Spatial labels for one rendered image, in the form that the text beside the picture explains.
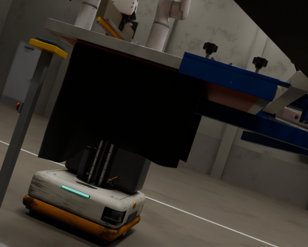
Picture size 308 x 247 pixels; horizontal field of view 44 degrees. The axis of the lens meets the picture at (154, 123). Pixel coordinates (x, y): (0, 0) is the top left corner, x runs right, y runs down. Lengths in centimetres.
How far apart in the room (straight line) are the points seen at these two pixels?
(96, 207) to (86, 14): 110
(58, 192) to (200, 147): 934
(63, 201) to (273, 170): 957
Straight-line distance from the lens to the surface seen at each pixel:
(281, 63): 1190
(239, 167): 1150
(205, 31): 1214
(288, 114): 190
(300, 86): 118
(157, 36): 209
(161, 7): 214
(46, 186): 244
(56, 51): 174
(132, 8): 160
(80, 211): 236
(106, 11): 143
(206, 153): 1152
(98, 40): 130
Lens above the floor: 75
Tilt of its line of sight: 1 degrees up
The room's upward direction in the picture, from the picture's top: 19 degrees clockwise
